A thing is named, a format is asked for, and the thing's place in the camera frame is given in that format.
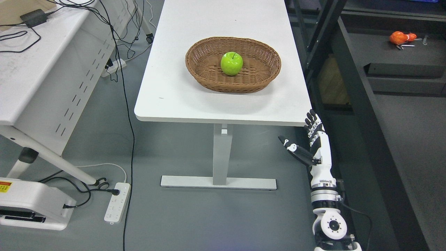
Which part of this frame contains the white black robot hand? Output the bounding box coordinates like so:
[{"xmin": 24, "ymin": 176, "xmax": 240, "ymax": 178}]
[{"xmin": 278, "ymin": 109, "xmax": 337, "ymax": 190}]

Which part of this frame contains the green apple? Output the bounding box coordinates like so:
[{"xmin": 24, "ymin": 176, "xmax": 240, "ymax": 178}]
[{"xmin": 220, "ymin": 52, "xmax": 243, "ymax": 76}]

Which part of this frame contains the white robot base unit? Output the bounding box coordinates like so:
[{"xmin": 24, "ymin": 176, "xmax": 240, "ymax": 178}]
[{"xmin": 0, "ymin": 177, "xmax": 77, "ymax": 230}]

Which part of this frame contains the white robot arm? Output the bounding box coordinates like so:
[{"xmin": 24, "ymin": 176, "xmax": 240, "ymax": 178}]
[{"xmin": 311, "ymin": 187, "xmax": 362, "ymax": 251}]

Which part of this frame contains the black metal shelf rack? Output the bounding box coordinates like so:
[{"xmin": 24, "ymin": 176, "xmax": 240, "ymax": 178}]
[{"xmin": 285, "ymin": 0, "xmax": 445, "ymax": 251}]

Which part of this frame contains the orange toy on shelf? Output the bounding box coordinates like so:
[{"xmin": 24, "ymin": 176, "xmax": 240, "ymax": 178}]
[{"xmin": 389, "ymin": 31, "xmax": 417, "ymax": 45}]

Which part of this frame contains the brown wicker basket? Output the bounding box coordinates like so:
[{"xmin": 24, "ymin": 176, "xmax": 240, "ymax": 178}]
[{"xmin": 185, "ymin": 37, "xmax": 282, "ymax": 93}]

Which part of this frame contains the white table with leg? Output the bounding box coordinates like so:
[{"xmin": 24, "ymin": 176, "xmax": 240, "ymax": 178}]
[{"xmin": 134, "ymin": 0, "xmax": 311, "ymax": 190}]

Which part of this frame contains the white power strip near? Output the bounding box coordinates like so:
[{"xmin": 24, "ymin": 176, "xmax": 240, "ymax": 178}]
[{"xmin": 104, "ymin": 182, "xmax": 132, "ymax": 225}]

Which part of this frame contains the white power strip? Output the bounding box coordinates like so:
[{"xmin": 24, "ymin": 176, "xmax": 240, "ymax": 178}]
[
  {"xmin": 104, "ymin": 182, "xmax": 132, "ymax": 225},
  {"xmin": 101, "ymin": 59, "xmax": 127, "ymax": 78}
]

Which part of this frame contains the white power strip far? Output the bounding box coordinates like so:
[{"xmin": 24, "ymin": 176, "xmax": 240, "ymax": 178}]
[{"xmin": 101, "ymin": 59, "xmax": 127, "ymax": 78}]

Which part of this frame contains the white side desk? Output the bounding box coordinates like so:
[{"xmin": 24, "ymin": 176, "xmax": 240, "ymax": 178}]
[{"xmin": 1, "ymin": 0, "xmax": 151, "ymax": 186}]

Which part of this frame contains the black power adapter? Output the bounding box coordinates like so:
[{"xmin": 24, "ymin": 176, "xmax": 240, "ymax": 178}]
[{"xmin": 20, "ymin": 9, "xmax": 48, "ymax": 28}]

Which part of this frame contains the cardboard box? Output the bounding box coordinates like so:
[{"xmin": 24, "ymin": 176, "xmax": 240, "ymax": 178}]
[{"xmin": 0, "ymin": 0, "xmax": 57, "ymax": 31}]

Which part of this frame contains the long black cable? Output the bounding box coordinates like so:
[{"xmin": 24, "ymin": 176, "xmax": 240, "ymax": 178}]
[{"xmin": 98, "ymin": 0, "xmax": 136, "ymax": 251}]

